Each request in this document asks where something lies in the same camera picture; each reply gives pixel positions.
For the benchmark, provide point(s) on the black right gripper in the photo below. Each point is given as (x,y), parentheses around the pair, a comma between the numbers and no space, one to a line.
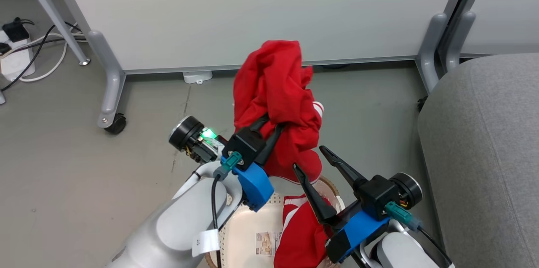
(377,196)

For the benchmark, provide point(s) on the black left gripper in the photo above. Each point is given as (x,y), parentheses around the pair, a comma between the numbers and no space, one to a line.
(246,144)

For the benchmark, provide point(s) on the red garment with white cuff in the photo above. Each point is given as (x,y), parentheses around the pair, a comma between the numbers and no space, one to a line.
(273,87)

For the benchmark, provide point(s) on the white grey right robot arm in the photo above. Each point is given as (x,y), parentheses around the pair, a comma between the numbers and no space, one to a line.
(400,251)

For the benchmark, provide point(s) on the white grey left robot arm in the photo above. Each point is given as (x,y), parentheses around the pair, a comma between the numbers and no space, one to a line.
(181,221)

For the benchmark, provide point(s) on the cream perforated laundry basket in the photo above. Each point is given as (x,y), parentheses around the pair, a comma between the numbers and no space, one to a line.
(244,226)

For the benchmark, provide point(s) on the grey fabric sofa seat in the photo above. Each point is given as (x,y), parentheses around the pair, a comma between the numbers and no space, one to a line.
(484,163)

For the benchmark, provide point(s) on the printed label sticker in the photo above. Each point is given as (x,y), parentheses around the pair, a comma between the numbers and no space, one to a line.
(266,243)

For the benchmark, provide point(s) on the small white floor device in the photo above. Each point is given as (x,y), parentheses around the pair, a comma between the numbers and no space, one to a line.
(198,76)

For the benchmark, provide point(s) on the large white partition panel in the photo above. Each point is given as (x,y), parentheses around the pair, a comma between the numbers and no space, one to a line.
(252,11)

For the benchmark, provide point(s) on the small black caster near sofa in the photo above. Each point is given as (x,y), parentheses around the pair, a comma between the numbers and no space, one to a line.
(422,103)

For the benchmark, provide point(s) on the black caster wheel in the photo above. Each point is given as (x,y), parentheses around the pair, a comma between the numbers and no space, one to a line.
(116,124)

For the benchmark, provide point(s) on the grey partition leg with caster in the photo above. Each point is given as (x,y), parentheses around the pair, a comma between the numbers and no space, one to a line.
(110,78)

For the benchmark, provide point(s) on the grey partition leg beside sofa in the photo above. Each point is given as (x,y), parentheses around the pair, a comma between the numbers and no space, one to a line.
(429,49)

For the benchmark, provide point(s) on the grey leg of narrow partition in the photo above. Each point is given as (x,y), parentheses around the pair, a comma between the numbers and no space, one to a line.
(457,36)

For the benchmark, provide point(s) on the slanted grey table leg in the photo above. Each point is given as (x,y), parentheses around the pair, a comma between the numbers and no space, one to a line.
(63,19)

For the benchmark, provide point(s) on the narrow white partition panel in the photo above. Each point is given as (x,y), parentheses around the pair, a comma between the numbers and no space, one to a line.
(505,7)

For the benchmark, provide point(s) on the white power strip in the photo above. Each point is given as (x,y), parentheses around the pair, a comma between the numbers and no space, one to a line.
(17,62)

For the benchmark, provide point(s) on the black power adapter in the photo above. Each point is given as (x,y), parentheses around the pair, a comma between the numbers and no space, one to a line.
(16,30)

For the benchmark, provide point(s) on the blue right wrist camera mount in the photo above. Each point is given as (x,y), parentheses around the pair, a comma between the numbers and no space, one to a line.
(358,230)

